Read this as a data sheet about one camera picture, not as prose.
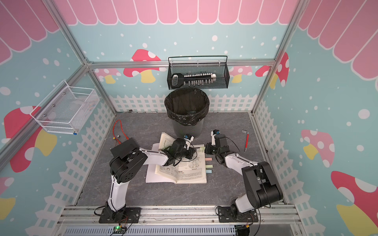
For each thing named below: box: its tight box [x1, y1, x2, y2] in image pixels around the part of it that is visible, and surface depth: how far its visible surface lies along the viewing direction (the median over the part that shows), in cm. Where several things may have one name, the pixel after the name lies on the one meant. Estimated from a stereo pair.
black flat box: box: [109, 137, 140, 160], surface depth 104 cm
